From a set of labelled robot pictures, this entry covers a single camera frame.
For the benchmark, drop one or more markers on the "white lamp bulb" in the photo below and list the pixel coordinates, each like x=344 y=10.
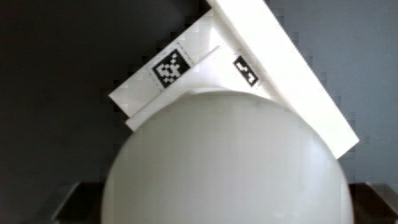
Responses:
x=225 y=164

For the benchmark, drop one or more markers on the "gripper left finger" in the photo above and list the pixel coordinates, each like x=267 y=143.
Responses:
x=79 y=209

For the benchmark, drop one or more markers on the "white lamp base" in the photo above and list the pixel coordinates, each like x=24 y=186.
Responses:
x=202 y=64

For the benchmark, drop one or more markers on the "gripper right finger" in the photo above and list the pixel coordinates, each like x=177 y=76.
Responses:
x=376 y=203

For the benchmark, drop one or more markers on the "white L-shaped fence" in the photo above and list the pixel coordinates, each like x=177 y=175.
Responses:
x=269 y=46

